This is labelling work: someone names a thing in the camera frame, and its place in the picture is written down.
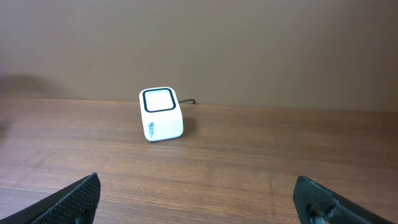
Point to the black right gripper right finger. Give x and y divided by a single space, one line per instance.
315 203

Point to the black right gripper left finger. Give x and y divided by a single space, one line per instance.
74 204

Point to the white barcode scanner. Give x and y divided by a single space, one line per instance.
161 114

